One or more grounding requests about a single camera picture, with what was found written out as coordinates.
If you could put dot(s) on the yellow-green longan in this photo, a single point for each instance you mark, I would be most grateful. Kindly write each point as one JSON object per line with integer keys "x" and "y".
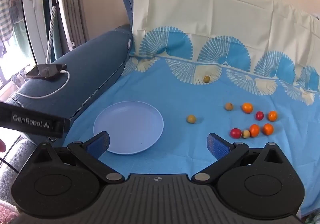
{"x": 246, "y": 134}
{"x": 191, "y": 118}
{"x": 229, "y": 106}
{"x": 206, "y": 79}

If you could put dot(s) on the teal curtain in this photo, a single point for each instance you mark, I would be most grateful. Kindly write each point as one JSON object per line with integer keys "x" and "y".
{"x": 46, "y": 21}

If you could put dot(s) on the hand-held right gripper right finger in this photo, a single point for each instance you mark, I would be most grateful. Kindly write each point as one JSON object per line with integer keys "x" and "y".
{"x": 217, "y": 145}

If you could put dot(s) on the grey fleece blanket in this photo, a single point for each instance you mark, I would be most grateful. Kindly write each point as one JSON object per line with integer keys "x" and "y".
{"x": 10, "y": 179}

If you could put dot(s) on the light blue plate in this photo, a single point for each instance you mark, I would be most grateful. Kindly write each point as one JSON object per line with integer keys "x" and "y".
{"x": 130, "y": 124}

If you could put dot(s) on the blue fan-print cloth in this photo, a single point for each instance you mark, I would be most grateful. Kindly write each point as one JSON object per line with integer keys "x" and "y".
{"x": 190, "y": 89}

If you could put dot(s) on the white window frame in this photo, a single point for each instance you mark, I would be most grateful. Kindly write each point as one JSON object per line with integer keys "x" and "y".
{"x": 32, "y": 14}

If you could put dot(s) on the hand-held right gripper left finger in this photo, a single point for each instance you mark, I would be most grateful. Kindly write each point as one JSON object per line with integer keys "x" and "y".
{"x": 100, "y": 143}

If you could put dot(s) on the black smartphone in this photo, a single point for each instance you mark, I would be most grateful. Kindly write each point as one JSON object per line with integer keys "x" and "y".
{"x": 47, "y": 70}

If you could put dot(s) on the red cherry tomato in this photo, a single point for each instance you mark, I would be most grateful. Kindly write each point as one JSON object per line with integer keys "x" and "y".
{"x": 235, "y": 133}
{"x": 259, "y": 115}

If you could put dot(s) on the grey curtain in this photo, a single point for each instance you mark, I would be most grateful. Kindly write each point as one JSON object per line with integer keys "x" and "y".
{"x": 76, "y": 2}

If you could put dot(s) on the pink cloth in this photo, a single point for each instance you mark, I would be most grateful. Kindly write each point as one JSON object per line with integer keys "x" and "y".
{"x": 5, "y": 216}

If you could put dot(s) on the checked hanging garment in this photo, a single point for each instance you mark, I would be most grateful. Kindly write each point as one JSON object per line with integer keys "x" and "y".
{"x": 5, "y": 2}

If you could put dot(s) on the dark green hanging garment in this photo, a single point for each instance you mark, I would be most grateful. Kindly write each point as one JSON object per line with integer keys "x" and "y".
{"x": 21, "y": 36}

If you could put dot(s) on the white steamer pole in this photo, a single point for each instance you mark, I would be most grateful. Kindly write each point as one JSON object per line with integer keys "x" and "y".
{"x": 63, "y": 9}

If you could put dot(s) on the grey shoes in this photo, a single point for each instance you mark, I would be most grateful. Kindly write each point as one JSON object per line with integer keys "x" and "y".
{"x": 18, "y": 79}

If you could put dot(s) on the person's left hand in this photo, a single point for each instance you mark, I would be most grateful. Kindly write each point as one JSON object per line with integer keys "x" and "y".
{"x": 2, "y": 145}

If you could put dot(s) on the small orange mandarin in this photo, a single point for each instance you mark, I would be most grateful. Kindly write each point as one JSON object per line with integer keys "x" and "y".
{"x": 272, "y": 116}
{"x": 254, "y": 130}
{"x": 247, "y": 107}
{"x": 268, "y": 129}

